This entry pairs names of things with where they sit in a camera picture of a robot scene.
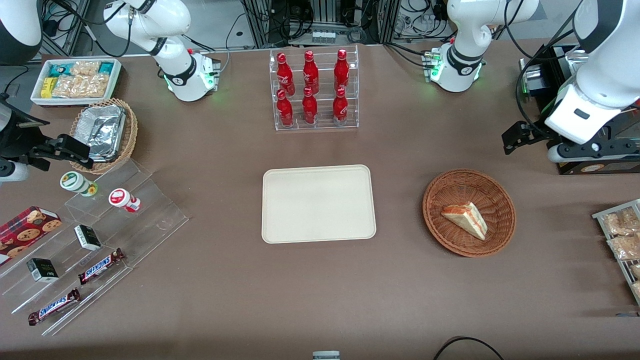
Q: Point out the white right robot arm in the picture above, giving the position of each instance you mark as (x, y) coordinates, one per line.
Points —
(175, 75)

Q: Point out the small grey box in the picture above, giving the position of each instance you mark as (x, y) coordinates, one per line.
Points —
(326, 356)

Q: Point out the triangular sandwich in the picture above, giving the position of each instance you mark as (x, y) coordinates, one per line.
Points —
(467, 220)

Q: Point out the red cola bottle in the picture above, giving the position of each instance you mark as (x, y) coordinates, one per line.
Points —
(310, 74)
(341, 72)
(285, 111)
(310, 109)
(285, 75)
(340, 109)

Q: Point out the aluminium frame rack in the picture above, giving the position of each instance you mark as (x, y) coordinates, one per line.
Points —
(260, 22)

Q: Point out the aluminium foil container stack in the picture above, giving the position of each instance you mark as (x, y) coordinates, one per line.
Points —
(102, 130)

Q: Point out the clear snack bag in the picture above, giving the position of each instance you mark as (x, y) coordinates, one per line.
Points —
(637, 290)
(620, 222)
(636, 271)
(625, 247)

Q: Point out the brown Snickers bar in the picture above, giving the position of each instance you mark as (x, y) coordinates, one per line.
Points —
(54, 306)
(100, 266)

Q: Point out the grey terminal block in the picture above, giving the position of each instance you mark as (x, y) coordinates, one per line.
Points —
(323, 37)

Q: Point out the white rectangular snack bin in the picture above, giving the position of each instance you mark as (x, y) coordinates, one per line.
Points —
(35, 97)

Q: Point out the light tan wicker basket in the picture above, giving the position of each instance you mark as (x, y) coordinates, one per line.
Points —
(131, 135)

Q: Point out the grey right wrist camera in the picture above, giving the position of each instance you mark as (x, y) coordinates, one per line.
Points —
(12, 171)

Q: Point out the clear cracker bag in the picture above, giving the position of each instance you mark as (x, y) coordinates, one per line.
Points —
(80, 86)
(85, 69)

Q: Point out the teal snack packet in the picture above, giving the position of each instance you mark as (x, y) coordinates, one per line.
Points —
(106, 68)
(59, 70)

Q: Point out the clear acrylic stepped stand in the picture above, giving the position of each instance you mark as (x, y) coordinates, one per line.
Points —
(150, 220)

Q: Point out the clear acrylic bottle rack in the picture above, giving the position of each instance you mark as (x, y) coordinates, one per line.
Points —
(326, 102)

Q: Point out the black food warmer cabinet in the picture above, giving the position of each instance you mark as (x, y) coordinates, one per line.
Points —
(575, 167)

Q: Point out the beige rectangular tray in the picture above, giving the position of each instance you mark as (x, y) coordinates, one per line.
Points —
(285, 210)

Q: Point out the brown round wicker basket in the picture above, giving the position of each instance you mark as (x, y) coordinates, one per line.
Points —
(465, 185)

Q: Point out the red tartan cookie box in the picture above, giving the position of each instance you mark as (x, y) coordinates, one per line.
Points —
(25, 232)

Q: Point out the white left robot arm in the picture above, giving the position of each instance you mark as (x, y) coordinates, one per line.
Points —
(470, 30)

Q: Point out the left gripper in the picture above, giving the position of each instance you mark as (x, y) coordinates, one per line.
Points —
(539, 133)

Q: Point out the red lid yogurt cup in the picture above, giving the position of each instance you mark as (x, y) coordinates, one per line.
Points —
(120, 197)

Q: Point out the green lid yogurt cup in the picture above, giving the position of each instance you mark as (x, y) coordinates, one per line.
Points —
(74, 181)

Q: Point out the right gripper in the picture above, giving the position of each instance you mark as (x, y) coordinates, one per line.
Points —
(15, 138)

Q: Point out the small black carton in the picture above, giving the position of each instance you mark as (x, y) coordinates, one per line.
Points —
(88, 237)
(42, 270)

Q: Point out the yellow snack packet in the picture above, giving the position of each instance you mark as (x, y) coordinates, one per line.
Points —
(47, 87)

